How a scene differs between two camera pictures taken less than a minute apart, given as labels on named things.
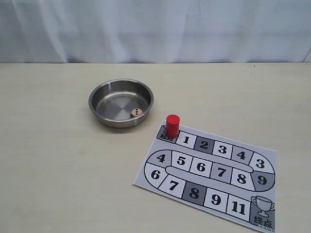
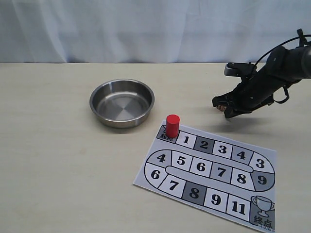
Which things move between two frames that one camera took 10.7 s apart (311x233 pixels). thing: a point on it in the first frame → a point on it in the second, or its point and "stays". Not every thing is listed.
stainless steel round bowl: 121,103 stays
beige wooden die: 136,112 → 221,108
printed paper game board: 236,179 stays
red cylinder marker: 172,124 stays
